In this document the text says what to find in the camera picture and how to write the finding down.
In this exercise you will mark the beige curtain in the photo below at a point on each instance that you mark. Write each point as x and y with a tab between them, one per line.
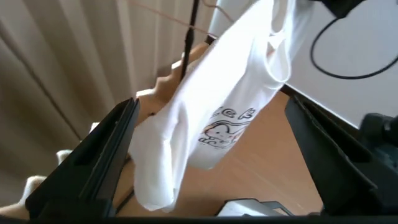
46	62

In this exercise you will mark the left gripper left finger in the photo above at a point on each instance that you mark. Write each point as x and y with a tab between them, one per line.
93	174

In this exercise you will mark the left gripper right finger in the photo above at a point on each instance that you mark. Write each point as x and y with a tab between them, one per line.
335	180

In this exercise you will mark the black clothes rack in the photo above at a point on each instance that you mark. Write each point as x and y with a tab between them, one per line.
188	40

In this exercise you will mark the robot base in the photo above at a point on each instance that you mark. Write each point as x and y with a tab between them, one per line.
242	208

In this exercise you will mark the white printed t-shirt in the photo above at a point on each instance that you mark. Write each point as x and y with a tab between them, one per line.
202	87

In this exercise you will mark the pink clothes hanger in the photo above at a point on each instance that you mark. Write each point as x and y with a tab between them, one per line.
174	19

